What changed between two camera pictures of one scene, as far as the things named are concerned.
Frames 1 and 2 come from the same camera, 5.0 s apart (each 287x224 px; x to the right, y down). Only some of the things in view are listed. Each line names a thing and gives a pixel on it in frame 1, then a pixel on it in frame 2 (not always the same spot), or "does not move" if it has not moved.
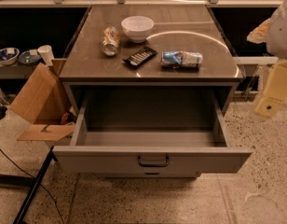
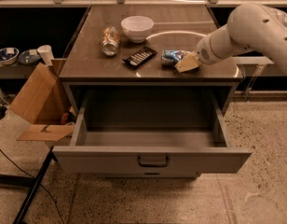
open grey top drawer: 151,133 does not move
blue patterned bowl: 6,56 does not move
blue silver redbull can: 181,60 does not move
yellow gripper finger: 278,90 -> 190,62
